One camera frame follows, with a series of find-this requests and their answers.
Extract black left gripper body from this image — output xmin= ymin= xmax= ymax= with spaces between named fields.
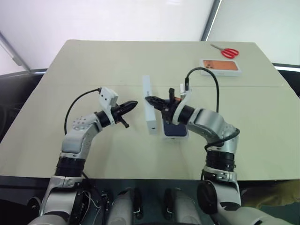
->
xmin=110 ymin=106 xmax=130 ymax=129

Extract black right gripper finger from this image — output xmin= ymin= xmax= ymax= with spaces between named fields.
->
xmin=144 ymin=95 xmax=170 ymax=112
xmin=168 ymin=87 xmax=177 ymax=104

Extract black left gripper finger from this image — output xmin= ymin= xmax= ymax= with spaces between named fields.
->
xmin=121 ymin=104 xmax=138 ymax=116
xmin=119 ymin=100 xmax=139 ymax=110

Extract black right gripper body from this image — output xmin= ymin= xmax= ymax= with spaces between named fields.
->
xmin=161 ymin=101 xmax=181 ymax=125

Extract white box lid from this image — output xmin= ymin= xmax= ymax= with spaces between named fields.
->
xmin=142 ymin=75 xmax=158 ymax=135

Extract dark blue smartphone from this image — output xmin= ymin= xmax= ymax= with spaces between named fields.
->
xmin=163 ymin=99 xmax=188 ymax=137
xmin=162 ymin=98 xmax=190 ymax=140

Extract phone box with orange print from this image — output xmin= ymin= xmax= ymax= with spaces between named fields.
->
xmin=199 ymin=58 xmax=243 ymax=77

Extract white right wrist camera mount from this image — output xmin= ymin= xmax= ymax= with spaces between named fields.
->
xmin=172 ymin=83 xmax=195 ymax=124

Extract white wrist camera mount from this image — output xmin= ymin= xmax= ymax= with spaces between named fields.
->
xmin=97 ymin=86 xmax=119 ymax=125
xmin=172 ymin=83 xmax=195 ymax=124

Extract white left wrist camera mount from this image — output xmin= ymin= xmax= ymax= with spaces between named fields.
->
xmin=97 ymin=86 xmax=119 ymax=125

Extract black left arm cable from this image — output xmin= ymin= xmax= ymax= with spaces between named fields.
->
xmin=64 ymin=87 xmax=102 ymax=136

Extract red handled scissors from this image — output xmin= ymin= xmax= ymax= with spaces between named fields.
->
xmin=210 ymin=44 xmax=240 ymax=59

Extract dark window frame post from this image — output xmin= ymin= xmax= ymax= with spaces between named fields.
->
xmin=201 ymin=0 xmax=223 ymax=42

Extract grey window frame bar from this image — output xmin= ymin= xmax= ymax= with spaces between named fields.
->
xmin=0 ymin=31 xmax=31 ymax=71

